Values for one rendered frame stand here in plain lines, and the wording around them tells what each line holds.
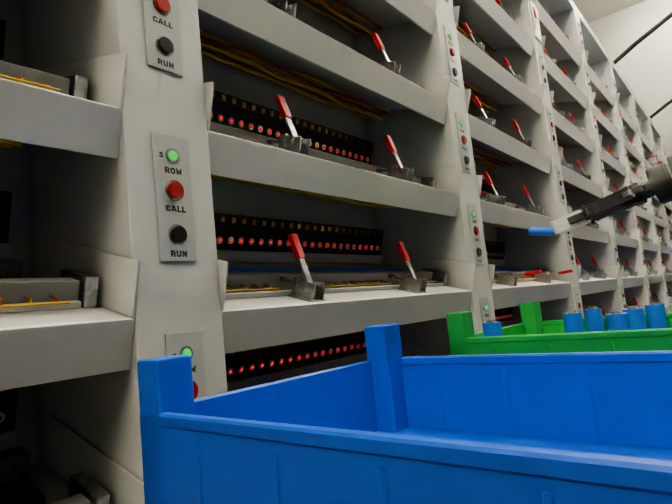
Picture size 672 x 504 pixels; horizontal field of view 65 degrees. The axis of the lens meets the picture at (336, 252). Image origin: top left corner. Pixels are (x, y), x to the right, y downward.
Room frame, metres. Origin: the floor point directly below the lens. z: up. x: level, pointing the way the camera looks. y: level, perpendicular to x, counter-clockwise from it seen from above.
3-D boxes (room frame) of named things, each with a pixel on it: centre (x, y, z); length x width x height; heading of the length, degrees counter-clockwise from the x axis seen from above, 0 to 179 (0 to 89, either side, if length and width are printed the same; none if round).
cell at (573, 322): (0.55, -0.24, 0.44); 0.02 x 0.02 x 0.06
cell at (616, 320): (0.46, -0.24, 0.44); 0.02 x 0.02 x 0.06
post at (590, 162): (2.21, -1.06, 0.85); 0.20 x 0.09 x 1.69; 52
